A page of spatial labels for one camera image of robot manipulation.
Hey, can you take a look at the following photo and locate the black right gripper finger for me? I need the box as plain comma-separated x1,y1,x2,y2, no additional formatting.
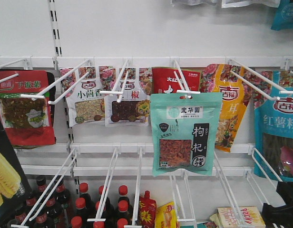
262,203,293,228

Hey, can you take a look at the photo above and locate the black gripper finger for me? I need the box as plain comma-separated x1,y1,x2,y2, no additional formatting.
276,181,293,205

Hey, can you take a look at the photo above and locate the teal goji berry pouch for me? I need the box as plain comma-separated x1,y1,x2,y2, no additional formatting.
150,92,223,176

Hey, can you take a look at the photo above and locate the black Franzzi cookie box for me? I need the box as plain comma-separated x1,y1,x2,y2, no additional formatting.
0,121,31,226

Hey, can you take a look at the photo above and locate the Pocky snack box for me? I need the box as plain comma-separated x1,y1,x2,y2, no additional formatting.
217,206,266,228

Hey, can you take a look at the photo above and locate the blue sweet potato noodle pouch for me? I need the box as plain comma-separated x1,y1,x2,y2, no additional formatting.
252,76,293,181

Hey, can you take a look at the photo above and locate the yellow Nabati wafer box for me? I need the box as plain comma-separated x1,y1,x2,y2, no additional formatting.
155,202,177,228

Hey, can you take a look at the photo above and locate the yellow white fungus pouch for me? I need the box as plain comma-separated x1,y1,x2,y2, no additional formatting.
199,64,250,152

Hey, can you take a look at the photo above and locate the red spouted sauce pouch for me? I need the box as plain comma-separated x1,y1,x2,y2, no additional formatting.
138,190,157,228

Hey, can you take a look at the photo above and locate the white peg hook with tag bar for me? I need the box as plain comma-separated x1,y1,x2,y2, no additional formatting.
99,59,129,103
173,59,201,99
20,59,92,105

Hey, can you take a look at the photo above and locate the red cap soy sauce bottle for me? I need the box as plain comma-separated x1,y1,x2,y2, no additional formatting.
118,185,133,214
117,218,128,228
116,200,132,225

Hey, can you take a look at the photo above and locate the red Da Hong Pao pouch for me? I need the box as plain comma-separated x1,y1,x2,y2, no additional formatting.
152,67,202,94

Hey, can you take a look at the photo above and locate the teal pouch upper right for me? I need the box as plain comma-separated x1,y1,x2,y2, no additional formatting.
271,0,293,31

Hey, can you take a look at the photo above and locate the white Sichuan pepper pouch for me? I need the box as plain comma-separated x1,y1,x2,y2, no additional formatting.
104,67,153,127

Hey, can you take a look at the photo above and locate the white fennel seed pouch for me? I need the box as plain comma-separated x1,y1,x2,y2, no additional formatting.
62,66,105,127

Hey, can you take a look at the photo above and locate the red pickled vegetable pouch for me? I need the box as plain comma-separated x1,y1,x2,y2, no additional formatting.
0,70,56,147

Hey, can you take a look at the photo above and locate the slotted white shelf upright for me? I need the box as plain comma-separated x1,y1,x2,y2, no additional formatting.
47,0,75,143

